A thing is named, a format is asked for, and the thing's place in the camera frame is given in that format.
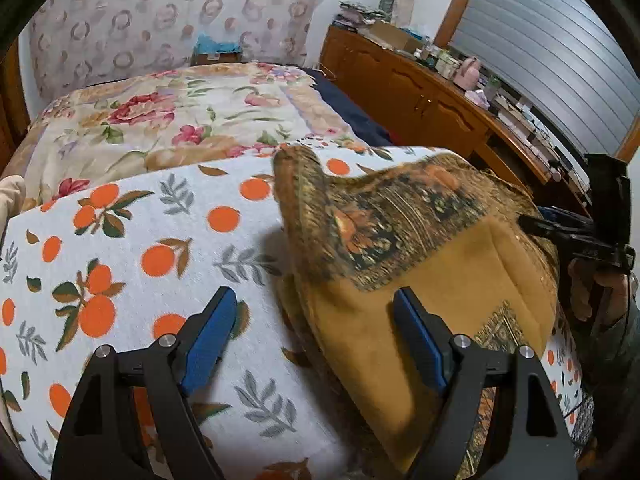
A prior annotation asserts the grey window blind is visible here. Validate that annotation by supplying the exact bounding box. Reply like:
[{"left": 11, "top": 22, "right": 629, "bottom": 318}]
[{"left": 447, "top": 0, "right": 640, "bottom": 152}]

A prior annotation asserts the small brown box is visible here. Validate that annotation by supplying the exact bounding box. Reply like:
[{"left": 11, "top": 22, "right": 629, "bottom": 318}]
[{"left": 192, "top": 51, "right": 241, "bottom": 67}]

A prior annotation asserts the person's right hand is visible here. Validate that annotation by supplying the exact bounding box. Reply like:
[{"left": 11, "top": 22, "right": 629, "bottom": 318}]
[{"left": 567, "top": 255, "right": 640, "bottom": 322}]

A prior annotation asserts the floral quilt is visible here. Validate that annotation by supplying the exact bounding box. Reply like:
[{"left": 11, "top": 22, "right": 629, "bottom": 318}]
[{"left": 0, "top": 62, "right": 362, "bottom": 212}]

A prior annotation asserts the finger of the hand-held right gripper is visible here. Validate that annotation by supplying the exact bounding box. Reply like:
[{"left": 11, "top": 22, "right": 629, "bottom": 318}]
[
  {"left": 542, "top": 206, "right": 594, "bottom": 235},
  {"left": 517, "top": 214, "right": 622, "bottom": 262}
]

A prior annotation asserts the wooden louvered wardrobe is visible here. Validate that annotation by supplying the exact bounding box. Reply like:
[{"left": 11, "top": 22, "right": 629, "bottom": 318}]
[{"left": 0, "top": 35, "right": 32, "bottom": 162}]

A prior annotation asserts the wooden window frame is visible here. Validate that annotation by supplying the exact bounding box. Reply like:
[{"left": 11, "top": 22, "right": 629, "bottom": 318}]
[{"left": 432, "top": 0, "right": 640, "bottom": 162}]

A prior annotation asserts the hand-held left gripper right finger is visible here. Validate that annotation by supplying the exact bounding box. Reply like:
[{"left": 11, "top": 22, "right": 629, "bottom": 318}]
[{"left": 392, "top": 287, "right": 581, "bottom": 480}]

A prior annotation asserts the stack of folded clothes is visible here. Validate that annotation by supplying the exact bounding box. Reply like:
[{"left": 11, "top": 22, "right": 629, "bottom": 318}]
[{"left": 334, "top": 1, "right": 384, "bottom": 29}]

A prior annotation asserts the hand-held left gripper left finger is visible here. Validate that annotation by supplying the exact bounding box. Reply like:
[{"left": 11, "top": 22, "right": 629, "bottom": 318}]
[{"left": 51, "top": 286, "right": 238, "bottom": 480}]

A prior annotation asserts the beige folded pillow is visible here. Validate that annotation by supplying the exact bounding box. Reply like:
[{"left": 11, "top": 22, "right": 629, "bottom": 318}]
[{"left": 0, "top": 175, "right": 27, "bottom": 227}]

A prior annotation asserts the ring print wall curtain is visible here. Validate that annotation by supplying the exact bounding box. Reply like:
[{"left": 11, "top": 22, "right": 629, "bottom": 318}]
[{"left": 27, "top": 0, "right": 347, "bottom": 107}]

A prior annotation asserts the brown patterned garment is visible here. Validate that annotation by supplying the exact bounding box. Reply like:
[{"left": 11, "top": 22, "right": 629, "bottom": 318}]
[{"left": 272, "top": 145, "right": 562, "bottom": 480}]

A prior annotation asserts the dark blue bedsheet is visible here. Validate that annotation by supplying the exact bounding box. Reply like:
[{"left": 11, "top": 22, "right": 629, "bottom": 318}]
[{"left": 300, "top": 65, "right": 397, "bottom": 149}]

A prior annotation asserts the blue cloth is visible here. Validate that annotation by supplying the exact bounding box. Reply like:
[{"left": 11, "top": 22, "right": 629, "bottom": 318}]
[{"left": 194, "top": 34, "right": 240, "bottom": 56}]

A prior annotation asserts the wooden sideboard cabinet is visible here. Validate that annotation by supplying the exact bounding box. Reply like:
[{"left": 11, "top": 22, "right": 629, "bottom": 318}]
[{"left": 318, "top": 25, "right": 597, "bottom": 217}]

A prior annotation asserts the person's right forearm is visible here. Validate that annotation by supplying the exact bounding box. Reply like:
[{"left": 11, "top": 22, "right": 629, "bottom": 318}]
[{"left": 570, "top": 305, "right": 640, "bottom": 461}]

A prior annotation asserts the cardboard box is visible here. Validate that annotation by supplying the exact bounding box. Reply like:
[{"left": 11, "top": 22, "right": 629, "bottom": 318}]
[{"left": 367, "top": 20, "right": 417, "bottom": 52}]

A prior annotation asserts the orange fruit print blanket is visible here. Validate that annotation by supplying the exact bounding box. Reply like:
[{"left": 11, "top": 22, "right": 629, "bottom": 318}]
[{"left": 0, "top": 145, "right": 596, "bottom": 480}]

